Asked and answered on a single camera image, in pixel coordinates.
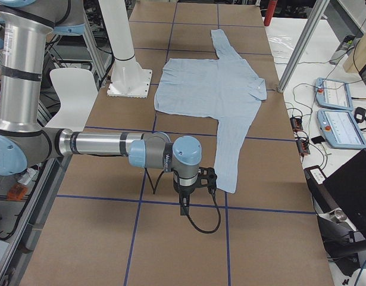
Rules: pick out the black laptop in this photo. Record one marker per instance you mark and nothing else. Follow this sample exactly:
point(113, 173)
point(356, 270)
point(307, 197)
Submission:
point(347, 186)

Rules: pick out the blue teach pendant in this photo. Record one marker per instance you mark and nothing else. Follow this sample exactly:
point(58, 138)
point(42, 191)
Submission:
point(340, 129)
point(333, 94)

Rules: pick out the far orange black usb hub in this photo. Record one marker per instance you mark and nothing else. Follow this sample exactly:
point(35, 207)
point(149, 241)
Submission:
point(296, 124)

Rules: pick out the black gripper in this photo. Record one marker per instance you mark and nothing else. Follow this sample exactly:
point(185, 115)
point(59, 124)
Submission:
point(185, 191)

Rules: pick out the red cylinder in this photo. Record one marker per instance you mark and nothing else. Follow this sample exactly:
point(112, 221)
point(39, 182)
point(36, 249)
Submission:
point(270, 12)

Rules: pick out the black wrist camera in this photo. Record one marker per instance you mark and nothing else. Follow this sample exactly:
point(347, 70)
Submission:
point(207, 178)

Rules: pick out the light blue button-up shirt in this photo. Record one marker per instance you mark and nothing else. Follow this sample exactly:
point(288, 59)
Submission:
point(226, 89)

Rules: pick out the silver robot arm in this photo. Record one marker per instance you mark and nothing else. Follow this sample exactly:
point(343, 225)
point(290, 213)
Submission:
point(23, 142)

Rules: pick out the white plastic chair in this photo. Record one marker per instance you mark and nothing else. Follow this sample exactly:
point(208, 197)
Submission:
point(77, 92)

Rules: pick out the far blue teach pendant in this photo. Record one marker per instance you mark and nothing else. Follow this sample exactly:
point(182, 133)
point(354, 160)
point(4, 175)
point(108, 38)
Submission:
point(333, 94)

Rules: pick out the orange black usb hub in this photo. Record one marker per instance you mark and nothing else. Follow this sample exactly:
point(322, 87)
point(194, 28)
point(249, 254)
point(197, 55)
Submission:
point(296, 124)
point(303, 147)

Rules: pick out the aluminium frame post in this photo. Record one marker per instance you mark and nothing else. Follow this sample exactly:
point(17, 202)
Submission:
point(308, 30)

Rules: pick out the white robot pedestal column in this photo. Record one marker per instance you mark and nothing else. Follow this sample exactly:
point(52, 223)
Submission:
point(128, 78)

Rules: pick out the near blue teach pendant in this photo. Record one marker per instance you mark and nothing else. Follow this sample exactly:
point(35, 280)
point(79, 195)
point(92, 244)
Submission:
point(340, 129)

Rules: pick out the near orange black usb hub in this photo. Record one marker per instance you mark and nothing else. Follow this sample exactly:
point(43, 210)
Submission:
point(303, 147)

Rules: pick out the orange device on floor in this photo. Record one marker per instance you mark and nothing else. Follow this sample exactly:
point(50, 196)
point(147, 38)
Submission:
point(16, 192)

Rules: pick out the clear plastic bag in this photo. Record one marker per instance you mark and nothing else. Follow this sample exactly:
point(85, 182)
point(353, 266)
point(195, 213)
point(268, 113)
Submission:
point(281, 46)

